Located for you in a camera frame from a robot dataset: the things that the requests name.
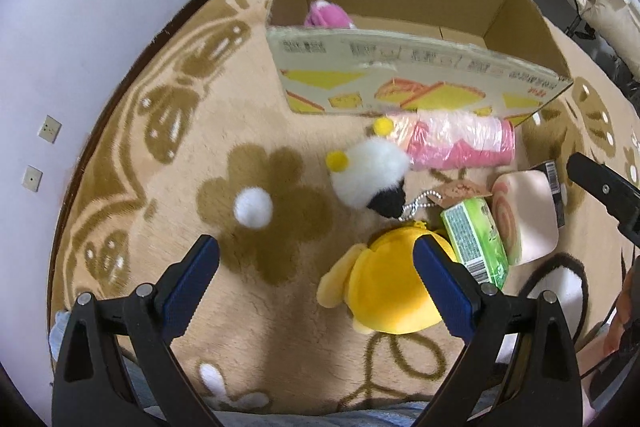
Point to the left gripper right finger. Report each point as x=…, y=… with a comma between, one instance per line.
x=541, y=386

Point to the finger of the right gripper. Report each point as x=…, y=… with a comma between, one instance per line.
x=619, y=197

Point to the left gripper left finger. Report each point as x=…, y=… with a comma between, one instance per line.
x=91, y=384

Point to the pink swirl roll squishy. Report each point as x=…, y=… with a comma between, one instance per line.
x=523, y=208

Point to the green tissue pack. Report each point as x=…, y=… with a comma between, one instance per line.
x=473, y=234

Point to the yellow dog plush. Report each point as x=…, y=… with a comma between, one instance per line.
x=379, y=284

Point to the pink plastic-wrapped roll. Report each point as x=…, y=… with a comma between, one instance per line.
x=449, y=139

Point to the white black fluffy plush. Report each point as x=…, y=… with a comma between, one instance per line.
x=371, y=174

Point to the paper tag with bear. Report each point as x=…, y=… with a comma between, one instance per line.
x=457, y=191

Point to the beige floral rug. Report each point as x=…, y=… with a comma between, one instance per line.
x=205, y=142

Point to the cardboard box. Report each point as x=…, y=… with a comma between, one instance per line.
x=491, y=57

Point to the pink plush toy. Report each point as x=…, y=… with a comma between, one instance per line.
x=326, y=14

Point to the white wall socket lower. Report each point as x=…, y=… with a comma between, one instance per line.
x=32, y=178

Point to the white wall socket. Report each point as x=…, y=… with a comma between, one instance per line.
x=49, y=129
x=32, y=178

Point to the white wall socket upper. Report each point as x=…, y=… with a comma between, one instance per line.
x=49, y=129

